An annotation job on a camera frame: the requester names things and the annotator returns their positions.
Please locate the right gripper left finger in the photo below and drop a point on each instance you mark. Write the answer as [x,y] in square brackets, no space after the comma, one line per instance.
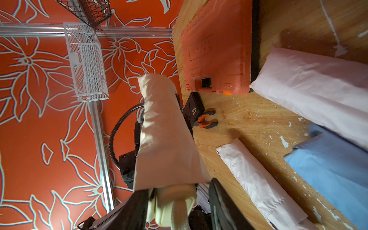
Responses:
[128,216]

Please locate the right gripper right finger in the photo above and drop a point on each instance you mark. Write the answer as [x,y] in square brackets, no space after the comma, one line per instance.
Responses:
[225,215]

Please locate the beige umbrella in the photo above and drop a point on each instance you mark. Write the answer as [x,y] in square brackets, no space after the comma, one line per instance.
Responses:
[168,162]

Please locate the pink umbrella near front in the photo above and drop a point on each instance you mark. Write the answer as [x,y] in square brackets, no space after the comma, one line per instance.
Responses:
[273,202]

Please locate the orange black pliers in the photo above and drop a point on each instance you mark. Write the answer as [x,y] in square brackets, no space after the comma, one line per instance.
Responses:
[202,121]

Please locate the blue umbrella front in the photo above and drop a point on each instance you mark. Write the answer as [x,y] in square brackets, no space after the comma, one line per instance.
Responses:
[335,168]

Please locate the pink umbrella near case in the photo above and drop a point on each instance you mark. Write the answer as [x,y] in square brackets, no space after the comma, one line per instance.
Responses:
[328,91]

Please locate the orange plastic tool case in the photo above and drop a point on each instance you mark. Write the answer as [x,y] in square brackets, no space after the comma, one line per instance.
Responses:
[217,48]

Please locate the white mesh wall basket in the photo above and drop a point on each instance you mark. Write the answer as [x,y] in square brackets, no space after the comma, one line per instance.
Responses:
[86,61]

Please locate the black wire wall basket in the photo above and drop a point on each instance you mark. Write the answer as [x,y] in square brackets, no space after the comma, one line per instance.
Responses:
[90,12]

